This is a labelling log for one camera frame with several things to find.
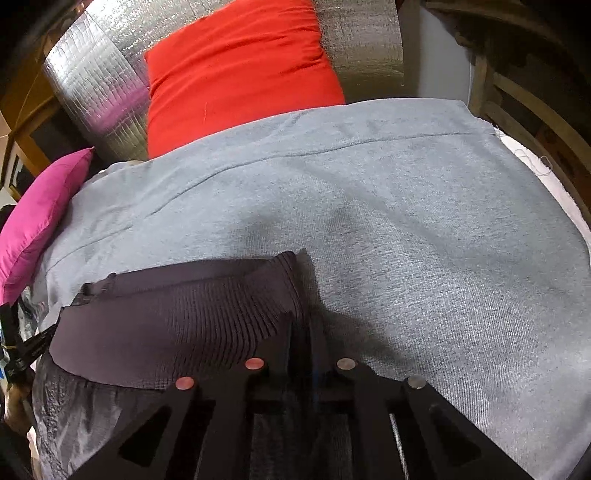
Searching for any black puffer jacket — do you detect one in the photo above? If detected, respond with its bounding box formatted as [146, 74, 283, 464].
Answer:
[33, 252, 307, 479]

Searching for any left hand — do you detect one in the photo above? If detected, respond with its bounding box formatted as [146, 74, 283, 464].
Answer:
[3, 384, 32, 437]

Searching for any magenta pillow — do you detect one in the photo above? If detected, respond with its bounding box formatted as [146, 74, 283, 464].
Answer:
[1, 148, 94, 305]

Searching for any grey knit blanket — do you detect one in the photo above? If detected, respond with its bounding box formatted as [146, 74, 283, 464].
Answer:
[32, 99, 590, 479]

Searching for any silver foil insulation sheet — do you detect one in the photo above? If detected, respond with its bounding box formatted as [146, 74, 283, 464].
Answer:
[43, 0, 404, 163]

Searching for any red pillow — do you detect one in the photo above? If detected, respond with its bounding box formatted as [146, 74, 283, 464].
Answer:
[144, 0, 346, 159]

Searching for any wooden shelf unit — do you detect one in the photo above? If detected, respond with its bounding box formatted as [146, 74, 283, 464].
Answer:
[425, 1, 590, 219]

